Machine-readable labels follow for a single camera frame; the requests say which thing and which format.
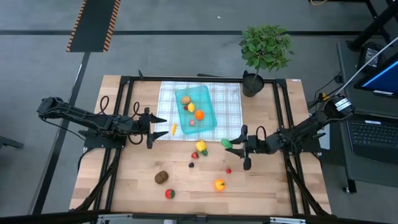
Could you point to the yellow toy lemon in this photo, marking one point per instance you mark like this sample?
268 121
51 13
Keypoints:
191 107

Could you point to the white panel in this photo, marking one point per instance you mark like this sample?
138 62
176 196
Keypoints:
325 141

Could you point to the red toy strawberry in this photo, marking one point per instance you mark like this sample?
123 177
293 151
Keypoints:
195 155

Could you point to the black aluminium table frame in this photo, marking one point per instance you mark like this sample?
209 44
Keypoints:
186 78

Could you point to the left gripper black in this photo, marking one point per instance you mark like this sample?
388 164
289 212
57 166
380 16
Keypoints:
149 127

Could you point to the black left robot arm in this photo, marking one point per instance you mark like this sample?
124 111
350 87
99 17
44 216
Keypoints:
77 113

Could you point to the black orange striped floor mat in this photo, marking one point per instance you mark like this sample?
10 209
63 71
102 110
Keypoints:
93 25

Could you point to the brown toy kiwi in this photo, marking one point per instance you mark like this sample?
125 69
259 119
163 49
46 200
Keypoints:
161 177

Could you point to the black bar with silver brackets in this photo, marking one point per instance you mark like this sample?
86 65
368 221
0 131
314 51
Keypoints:
62 217

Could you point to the black power adapter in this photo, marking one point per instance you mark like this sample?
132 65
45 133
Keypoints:
370 57

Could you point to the red green toy watermelon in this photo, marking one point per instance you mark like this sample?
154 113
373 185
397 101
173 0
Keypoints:
169 193

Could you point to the white checkered cloth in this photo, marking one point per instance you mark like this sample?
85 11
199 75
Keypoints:
227 102

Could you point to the grey furniture base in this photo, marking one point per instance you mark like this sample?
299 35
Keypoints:
9 142

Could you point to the green toy cucumber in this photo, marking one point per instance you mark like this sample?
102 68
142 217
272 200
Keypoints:
226 143

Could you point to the orange ridged toy mandarin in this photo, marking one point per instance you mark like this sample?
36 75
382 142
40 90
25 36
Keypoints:
199 114

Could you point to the white rod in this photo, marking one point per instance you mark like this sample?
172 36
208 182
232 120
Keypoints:
367 68

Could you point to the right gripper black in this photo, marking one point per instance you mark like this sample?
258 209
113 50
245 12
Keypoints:
256 145

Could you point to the orange toy orange green stem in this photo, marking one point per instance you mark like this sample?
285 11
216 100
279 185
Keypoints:
219 185

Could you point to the black toy blackberry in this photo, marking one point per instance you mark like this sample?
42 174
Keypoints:
191 165

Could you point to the small yellow toy banana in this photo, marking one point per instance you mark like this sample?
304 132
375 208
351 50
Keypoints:
174 128

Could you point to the yellow toy pineapple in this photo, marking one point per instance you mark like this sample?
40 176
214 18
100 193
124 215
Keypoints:
201 145

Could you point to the green plant in black pot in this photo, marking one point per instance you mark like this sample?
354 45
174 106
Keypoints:
264 46

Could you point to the pink red toy fruit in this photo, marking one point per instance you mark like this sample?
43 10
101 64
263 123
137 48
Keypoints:
192 123

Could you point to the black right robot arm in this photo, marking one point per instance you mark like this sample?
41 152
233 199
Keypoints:
304 127

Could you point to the black laptop keyboard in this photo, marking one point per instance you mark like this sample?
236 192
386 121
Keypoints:
373 137

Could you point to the screen with blue display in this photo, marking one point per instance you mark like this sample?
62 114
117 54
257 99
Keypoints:
382 77

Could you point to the black stand leg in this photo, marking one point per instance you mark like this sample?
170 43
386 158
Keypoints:
373 26

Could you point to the teal translucent tupperware container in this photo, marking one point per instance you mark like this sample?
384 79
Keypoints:
202 96

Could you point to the tan toy potato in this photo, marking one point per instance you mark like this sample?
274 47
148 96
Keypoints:
185 99

